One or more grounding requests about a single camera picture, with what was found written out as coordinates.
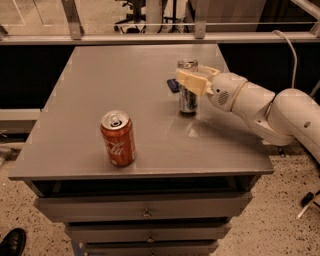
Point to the dark blue snack packet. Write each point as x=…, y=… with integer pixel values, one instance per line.
x=173, y=85

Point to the black shoe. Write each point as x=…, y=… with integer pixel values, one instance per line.
x=13, y=243

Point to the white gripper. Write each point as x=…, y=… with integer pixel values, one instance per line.
x=225, y=89

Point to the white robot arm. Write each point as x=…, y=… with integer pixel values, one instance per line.
x=277, y=118

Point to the grey metal railing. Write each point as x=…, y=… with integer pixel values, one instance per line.
x=125, y=22

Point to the grey drawer cabinet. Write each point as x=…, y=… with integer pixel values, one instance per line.
x=191, y=175

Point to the silver blue Red Bull can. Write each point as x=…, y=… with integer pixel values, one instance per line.
x=187, y=99

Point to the black white tool on floor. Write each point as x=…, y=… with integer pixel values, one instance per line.
x=308, y=200

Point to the red Coca-Cola can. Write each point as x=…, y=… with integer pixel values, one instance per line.
x=117, y=131

